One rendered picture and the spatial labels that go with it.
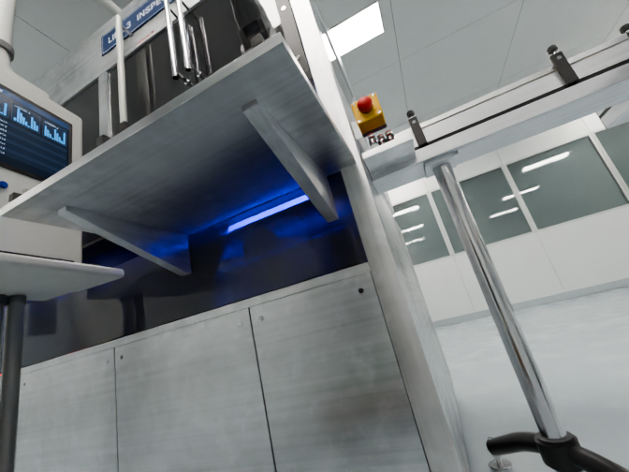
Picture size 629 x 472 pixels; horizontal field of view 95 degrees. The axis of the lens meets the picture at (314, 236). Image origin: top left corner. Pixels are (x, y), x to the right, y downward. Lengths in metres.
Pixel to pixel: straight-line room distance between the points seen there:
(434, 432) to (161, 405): 0.75
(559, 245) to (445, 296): 1.77
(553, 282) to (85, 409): 5.38
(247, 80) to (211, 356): 0.72
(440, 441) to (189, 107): 0.77
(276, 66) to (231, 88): 0.08
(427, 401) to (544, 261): 4.91
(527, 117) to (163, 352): 1.20
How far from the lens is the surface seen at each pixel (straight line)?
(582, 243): 5.71
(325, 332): 0.74
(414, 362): 0.71
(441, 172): 0.90
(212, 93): 0.52
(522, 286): 5.43
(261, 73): 0.51
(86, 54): 2.02
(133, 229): 0.90
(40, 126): 1.49
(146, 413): 1.14
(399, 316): 0.70
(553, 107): 0.96
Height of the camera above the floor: 0.49
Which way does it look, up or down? 17 degrees up
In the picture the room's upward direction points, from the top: 14 degrees counter-clockwise
